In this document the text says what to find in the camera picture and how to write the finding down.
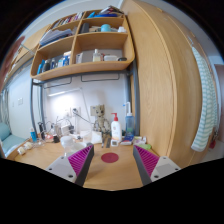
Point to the blue bottle with white nozzle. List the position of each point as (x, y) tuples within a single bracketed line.
[(129, 123)]

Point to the white wall socket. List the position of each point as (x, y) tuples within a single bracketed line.
[(75, 111), (93, 110)]

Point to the clear bottle with dark drink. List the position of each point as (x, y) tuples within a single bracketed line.
[(67, 142)]

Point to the wooden shelf unit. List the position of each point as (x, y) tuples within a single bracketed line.
[(100, 41)]

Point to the white pink wipes pack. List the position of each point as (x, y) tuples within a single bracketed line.
[(140, 140)]

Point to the grey metal bed frame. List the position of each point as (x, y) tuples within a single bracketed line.
[(136, 100)]

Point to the white red pump lotion bottle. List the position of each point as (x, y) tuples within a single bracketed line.
[(116, 130)]

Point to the small black box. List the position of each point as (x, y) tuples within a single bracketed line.
[(56, 138)]

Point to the small blue bottle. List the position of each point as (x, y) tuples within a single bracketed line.
[(33, 136)]

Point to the white tape roll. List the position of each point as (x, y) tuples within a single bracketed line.
[(21, 151), (28, 145)]

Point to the flat round red coaster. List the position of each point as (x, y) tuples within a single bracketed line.
[(110, 157)]

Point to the green white striped towel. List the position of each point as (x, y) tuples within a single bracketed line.
[(204, 106)]

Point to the teal cushioned chair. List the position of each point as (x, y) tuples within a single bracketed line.
[(8, 138)]

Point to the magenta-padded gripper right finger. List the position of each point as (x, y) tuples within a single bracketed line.
[(160, 168)]

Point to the white power adapter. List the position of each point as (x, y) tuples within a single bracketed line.
[(66, 129)]

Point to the blue and white box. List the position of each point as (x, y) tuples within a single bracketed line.
[(127, 140)]

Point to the brown tree creature figurine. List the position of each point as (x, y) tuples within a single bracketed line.
[(100, 118)]

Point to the green wipes pack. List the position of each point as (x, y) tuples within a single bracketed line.
[(144, 146)]

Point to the wooden bed side board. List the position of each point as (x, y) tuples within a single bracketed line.
[(31, 45)]

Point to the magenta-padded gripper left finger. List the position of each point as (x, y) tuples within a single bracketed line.
[(65, 168)]

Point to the small white digital clock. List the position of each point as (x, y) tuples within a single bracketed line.
[(114, 142)]

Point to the black cylindrical device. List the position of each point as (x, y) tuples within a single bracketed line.
[(41, 131)]

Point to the white plastic bag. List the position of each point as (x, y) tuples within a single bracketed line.
[(93, 137)]

